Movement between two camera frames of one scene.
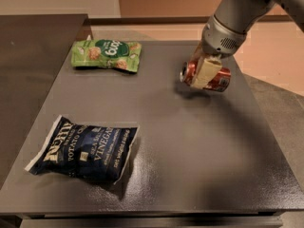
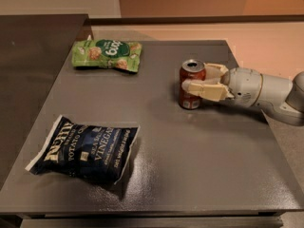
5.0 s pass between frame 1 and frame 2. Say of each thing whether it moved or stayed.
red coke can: moved
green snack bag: stayed
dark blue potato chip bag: stayed
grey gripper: moved
